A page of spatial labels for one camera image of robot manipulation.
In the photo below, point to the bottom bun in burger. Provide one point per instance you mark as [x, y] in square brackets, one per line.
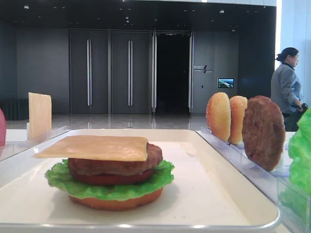
[116, 205]

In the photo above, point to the upright red tomato slice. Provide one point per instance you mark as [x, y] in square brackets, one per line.
[2, 129]

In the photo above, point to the sesame top bun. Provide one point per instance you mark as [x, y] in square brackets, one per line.
[218, 115]

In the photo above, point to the lettuce leaf in burger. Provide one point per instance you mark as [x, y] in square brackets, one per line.
[59, 176]

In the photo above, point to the flat cheese slice on burger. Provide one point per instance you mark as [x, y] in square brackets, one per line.
[102, 148]

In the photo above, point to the upright cheese slice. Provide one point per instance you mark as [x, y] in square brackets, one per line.
[40, 114]

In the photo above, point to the upright green lettuce leaf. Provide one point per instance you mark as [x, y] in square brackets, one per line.
[300, 157]

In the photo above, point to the tomato slice in burger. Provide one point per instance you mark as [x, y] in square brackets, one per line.
[109, 179]

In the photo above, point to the upright bun half right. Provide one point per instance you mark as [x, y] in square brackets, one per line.
[238, 105]

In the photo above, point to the upright brown meat patty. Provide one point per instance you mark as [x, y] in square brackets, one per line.
[263, 132]

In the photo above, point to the black double door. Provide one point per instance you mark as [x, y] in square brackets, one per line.
[130, 72]
[88, 72]

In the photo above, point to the black double door middle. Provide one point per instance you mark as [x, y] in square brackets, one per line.
[130, 72]

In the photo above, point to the black double door left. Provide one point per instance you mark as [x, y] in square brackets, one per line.
[88, 72]

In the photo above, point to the open dark doorway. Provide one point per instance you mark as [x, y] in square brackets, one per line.
[172, 73]

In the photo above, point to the person in grey jacket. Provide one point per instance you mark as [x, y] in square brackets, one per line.
[286, 89]

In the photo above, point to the small wall display screen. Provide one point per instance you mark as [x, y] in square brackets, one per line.
[225, 83]

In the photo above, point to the meat patty in burger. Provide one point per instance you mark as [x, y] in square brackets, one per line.
[97, 167]

